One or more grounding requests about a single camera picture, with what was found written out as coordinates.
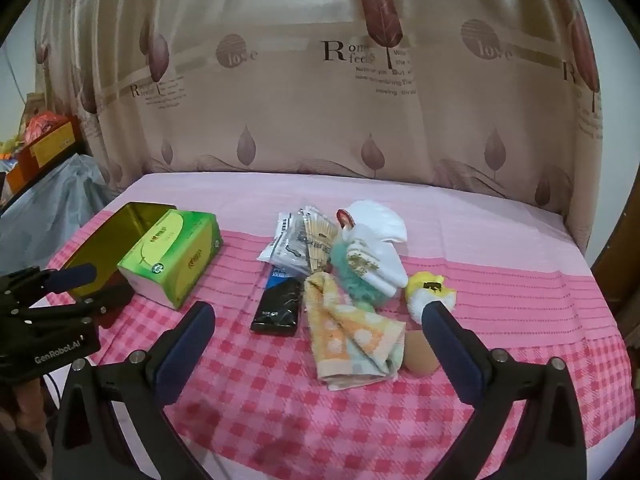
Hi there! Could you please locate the green tissue pack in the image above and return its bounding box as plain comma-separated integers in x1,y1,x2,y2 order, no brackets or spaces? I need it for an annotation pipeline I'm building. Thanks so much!
116,208,223,311

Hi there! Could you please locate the beige round sponge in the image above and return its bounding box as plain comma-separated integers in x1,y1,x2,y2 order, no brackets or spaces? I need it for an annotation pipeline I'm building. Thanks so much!
404,332,443,376

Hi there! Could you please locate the large orange box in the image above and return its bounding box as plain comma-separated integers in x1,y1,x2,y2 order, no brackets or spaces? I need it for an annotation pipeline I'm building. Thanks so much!
17,119,82,171

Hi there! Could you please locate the white printed towel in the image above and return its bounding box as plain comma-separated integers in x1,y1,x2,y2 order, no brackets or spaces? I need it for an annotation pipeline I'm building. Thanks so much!
340,232,408,291

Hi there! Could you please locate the orange patterned towel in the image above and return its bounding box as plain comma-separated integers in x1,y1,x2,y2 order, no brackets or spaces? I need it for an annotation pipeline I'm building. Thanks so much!
303,272,407,392

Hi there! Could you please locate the grey plastic cover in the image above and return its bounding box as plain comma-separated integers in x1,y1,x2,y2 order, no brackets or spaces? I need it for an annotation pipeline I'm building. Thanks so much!
0,154,113,281

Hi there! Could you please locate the gold tin tray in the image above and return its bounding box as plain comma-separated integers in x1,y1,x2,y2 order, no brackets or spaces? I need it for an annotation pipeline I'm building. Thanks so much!
64,202,178,331

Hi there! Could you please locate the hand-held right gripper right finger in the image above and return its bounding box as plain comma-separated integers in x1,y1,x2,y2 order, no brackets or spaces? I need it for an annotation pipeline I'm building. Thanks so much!
421,301,588,480

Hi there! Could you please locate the teal fluffy scrunchie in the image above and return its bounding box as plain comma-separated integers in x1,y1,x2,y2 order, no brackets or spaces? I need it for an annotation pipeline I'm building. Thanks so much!
330,242,388,308

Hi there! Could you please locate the yellow squishy toy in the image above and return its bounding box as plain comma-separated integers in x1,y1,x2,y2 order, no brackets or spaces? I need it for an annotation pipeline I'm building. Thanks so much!
405,270,457,326

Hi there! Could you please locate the black packet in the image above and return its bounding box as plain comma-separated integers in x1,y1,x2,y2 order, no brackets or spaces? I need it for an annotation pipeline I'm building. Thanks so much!
250,267,303,337

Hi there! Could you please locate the cotton swabs bag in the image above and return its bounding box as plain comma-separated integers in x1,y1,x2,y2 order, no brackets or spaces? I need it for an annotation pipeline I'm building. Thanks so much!
295,205,341,273

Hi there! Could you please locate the white knit glove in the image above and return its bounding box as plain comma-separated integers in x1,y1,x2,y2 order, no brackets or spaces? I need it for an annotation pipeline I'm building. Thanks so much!
336,200,408,246

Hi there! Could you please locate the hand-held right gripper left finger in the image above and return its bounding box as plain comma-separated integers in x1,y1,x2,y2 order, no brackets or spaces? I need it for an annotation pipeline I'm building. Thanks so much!
52,301,236,480

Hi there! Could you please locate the white printed packet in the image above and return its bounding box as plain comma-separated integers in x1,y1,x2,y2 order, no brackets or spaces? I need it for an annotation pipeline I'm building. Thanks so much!
256,212,311,278

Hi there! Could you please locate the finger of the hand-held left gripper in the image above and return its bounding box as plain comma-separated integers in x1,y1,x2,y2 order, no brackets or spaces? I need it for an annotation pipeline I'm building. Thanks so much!
30,284,136,321
30,264,98,293

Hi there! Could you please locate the small orange box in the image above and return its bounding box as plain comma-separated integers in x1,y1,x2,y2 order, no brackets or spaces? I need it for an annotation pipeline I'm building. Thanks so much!
6,157,38,193

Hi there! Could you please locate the red orange bag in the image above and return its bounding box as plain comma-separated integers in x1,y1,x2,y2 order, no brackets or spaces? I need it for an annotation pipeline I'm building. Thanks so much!
25,112,68,141

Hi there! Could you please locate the person's left hand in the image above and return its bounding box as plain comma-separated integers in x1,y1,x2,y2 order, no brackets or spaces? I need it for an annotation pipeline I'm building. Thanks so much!
12,372,48,436

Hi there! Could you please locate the pink checked bedsheet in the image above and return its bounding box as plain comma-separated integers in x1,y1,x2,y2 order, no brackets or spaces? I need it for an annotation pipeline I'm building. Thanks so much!
45,172,636,480

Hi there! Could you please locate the beige leaf print curtain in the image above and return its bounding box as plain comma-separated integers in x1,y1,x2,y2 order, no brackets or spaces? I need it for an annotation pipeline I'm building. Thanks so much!
35,0,606,256

